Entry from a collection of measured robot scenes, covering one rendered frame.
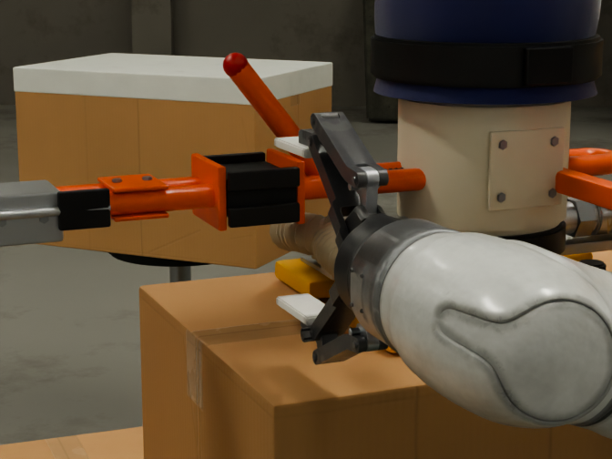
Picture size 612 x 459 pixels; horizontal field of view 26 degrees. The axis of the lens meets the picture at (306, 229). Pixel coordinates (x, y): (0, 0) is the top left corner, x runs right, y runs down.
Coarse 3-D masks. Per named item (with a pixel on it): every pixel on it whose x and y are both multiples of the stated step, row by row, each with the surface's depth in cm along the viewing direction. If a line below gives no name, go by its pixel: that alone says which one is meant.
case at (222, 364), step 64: (192, 320) 128; (256, 320) 128; (192, 384) 125; (256, 384) 110; (320, 384) 110; (384, 384) 110; (192, 448) 127; (256, 448) 110; (320, 448) 107; (384, 448) 110; (448, 448) 112; (512, 448) 115; (576, 448) 117
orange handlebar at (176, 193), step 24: (408, 168) 128; (576, 168) 134; (600, 168) 135; (120, 192) 116; (144, 192) 117; (168, 192) 118; (192, 192) 119; (312, 192) 123; (384, 192) 127; (576, 192) 123; (600, 192) 120; (120, 216) 117; (144, 216) 117
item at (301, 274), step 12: (588, 252) 146; (276, 264) 142; (288, 264) 140; (300, 264) 140; (312, 264) 139; (276, 276) 142; (288, 276) 139; (300, 276) 136; (312, 276) 136; (324, 276) 136; (300, 288) 136; (312, 288) 134; (324, 288) 134
